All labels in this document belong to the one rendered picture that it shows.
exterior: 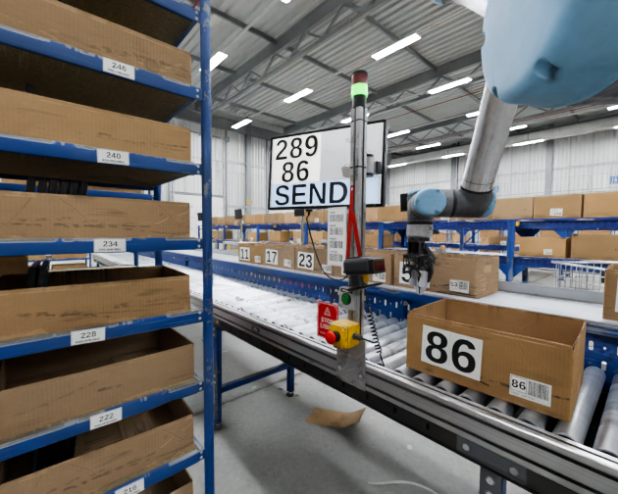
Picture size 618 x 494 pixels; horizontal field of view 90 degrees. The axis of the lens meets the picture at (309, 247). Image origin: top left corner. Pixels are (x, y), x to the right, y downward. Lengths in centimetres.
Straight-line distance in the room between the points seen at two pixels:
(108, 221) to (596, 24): 85
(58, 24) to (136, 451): 100
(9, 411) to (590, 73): 101
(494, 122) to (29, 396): 125
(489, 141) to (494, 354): 55
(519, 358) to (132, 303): 95
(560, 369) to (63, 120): 121
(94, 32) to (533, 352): 123
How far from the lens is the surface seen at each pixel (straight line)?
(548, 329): 120
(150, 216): 89
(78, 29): 96
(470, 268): 146
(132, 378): 96
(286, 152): 131
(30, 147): 84
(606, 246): 565
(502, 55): 36
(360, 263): 90
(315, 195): 120
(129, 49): 97
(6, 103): 90
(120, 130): 90
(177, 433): 106
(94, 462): 103
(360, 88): 108
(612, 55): 31
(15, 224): 86
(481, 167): 102
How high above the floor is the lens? 116
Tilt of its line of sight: 3 degrees down
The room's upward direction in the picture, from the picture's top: straight up
